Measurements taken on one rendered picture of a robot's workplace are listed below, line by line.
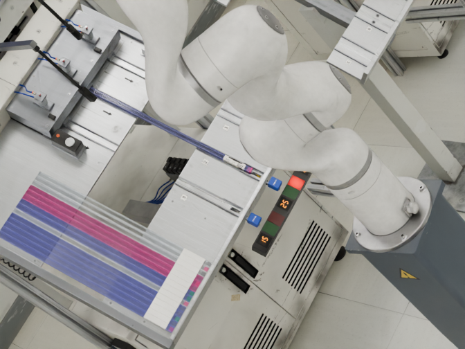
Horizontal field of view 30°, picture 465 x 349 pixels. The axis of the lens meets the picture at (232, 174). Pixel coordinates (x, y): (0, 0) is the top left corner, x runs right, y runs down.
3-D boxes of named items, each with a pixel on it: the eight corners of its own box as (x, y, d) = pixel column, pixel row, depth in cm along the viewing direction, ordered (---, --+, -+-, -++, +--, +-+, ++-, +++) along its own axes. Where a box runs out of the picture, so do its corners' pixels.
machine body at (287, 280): (359, 241, 291) (249, 131, 257) (261, 431, 269) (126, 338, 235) (236, 219, 341) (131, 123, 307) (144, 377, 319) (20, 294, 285)
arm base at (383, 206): (443, 178, 184) (400, 125, 174) (414, 255, 177) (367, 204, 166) (372, 179, 198) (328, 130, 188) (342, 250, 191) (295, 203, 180)
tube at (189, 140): (252, 169, 222) (252, 168, 221) (250, 174, 222) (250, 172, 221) (86, 85, 232) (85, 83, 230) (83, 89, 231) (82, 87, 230)
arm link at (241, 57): (270, 109, 176) (335, 59, 172) (302, 156, 172) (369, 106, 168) (158, 46, 130) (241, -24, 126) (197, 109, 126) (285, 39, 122)
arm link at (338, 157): (380, 164, 171) (312, 88, 158) (305, 219, 175) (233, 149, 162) (361, 131, 180) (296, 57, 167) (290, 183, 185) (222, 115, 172)
